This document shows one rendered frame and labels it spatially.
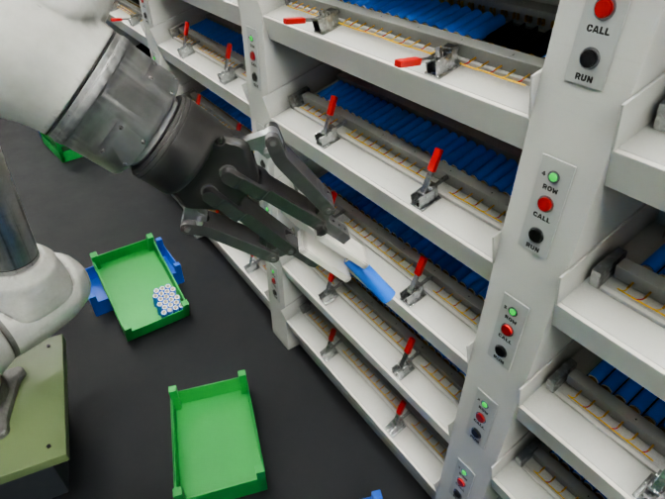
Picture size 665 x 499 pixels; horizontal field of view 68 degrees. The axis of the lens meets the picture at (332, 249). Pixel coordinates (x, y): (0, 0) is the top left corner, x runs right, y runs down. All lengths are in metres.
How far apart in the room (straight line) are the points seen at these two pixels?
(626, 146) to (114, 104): 0.45
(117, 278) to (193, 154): 1.40
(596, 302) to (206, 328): 1.23
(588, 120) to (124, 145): 0.42
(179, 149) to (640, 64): 0.40
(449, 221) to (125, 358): 1.14
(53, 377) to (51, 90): 1.02
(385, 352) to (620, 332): 0.55
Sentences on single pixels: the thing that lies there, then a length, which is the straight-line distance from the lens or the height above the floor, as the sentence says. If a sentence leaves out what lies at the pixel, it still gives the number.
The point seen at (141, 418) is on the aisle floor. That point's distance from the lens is 1.47.
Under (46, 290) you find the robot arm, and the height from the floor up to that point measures 0.46.
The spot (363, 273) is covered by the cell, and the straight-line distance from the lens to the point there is 0.52.
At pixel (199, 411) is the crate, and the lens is 1.43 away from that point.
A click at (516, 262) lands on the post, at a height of 0.75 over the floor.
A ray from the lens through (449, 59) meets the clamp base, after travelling 0.70.
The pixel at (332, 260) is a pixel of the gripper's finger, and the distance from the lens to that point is 0.50.
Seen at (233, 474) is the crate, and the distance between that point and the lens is 1.32.
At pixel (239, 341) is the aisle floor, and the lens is 1.58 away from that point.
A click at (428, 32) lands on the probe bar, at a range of 0.75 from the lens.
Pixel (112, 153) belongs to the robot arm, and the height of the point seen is 0.99.
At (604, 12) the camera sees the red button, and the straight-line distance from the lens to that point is 0.54.
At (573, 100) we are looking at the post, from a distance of 0.57.
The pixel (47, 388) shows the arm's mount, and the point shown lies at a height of 0.23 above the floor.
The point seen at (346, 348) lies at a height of 0.15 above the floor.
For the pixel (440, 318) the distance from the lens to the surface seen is 0.88.
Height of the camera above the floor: 1.14
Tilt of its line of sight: 37 degrees down
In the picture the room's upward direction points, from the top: straight up
